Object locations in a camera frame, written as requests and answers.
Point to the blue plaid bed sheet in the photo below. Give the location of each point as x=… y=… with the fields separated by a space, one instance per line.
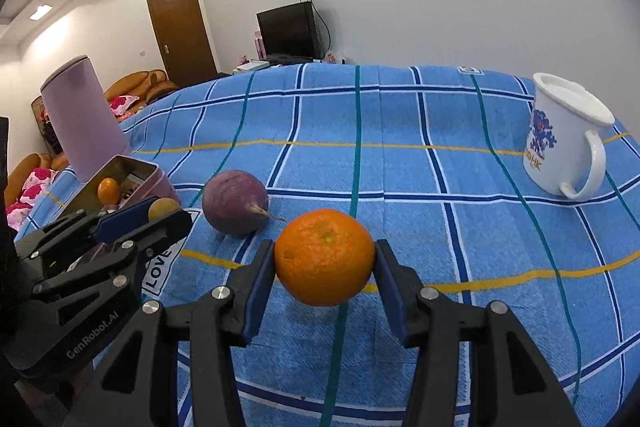
x=425 y=187

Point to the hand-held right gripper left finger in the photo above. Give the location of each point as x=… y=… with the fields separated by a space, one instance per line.
x=257 y=297

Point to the brown wooden door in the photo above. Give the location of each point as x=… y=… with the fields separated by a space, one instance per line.
x=182 y=34

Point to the green-brown kiwi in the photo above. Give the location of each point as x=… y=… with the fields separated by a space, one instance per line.
x=165 y=207

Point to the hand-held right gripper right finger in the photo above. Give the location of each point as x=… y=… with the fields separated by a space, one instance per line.
x=392 y=297

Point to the white mug with blue print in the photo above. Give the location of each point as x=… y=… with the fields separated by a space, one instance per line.
x=555 y=142

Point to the large orange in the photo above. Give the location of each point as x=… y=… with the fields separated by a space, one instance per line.
x=325 y=257

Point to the pink rectangular tin box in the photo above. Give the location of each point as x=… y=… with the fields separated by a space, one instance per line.
x=155 y=182

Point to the purple round radish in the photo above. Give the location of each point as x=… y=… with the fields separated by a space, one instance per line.
x=235 y=202

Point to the black television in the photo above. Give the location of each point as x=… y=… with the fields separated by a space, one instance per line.
x=287 y=32

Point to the small white fabric label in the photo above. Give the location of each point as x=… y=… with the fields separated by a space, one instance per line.
x=469 y=69

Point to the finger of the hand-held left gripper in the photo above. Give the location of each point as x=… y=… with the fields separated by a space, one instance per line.
x=120 y=221
x=150 y=242

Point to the purple tin lid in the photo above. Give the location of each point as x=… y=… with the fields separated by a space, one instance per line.
x=85 y=122

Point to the ceiling light panel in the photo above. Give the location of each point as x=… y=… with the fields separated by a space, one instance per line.
x=41 y=12

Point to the white flat box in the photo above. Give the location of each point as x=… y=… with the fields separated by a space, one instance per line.
x=252 y=66

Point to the orange sofa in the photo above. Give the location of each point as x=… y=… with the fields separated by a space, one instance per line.
x=22 y=167
x=145 y=84

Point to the pink floral cushion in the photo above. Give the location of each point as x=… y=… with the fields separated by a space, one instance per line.
x=122 y=106
x=32 y=192

